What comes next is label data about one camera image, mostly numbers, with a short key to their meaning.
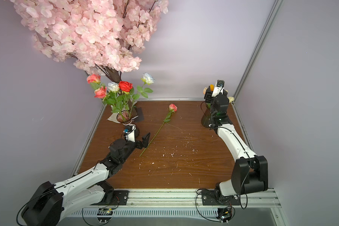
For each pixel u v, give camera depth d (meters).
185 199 0.74
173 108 1.10
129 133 0.70
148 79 0.76
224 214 0.70
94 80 0.76
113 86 0.74
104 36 0.47
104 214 0.72
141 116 1.10
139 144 0.72
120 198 0.73
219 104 0.58
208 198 0.73
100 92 0.73
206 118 1.02
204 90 0.85
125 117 0.90
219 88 0.65
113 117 1.10
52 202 0.40
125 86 0.74
